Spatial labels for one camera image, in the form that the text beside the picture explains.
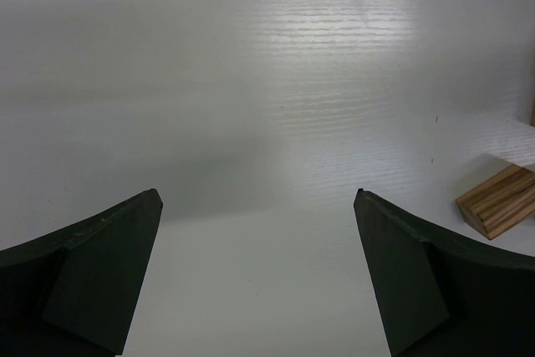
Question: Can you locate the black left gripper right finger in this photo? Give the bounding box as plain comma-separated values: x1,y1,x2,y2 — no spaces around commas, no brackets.
354,189,534,356

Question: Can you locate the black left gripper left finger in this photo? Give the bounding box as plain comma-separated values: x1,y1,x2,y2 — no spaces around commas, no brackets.
1,189,163,356

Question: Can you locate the striped light wood block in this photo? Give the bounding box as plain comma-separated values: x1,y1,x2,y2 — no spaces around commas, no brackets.
456,164,534,240

